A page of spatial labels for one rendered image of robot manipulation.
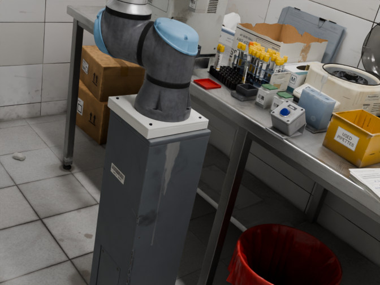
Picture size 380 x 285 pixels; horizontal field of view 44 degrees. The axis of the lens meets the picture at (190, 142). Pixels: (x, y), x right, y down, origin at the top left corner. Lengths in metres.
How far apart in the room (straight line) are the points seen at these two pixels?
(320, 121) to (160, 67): 0.52
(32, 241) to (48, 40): 1.35
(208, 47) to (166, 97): 0.75
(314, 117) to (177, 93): 0.45
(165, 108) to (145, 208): 0.28
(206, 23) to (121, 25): 0.71
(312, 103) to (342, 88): 0.16
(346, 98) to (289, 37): 0.59
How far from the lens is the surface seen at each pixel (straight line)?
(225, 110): 1.47
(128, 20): 1.19
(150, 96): 1.19
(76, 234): 2.21
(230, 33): 2.12
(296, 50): 1.82
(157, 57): 1.17
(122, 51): 1.21
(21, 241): 2.17
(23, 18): 2.95
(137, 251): 1.36
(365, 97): 1.59
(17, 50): 2.99
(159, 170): 1.22
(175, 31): 1.15
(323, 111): 1.41
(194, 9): 1.65
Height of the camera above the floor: 1.41
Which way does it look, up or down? 27 degrees down
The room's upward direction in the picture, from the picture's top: 12 degrees clockwise
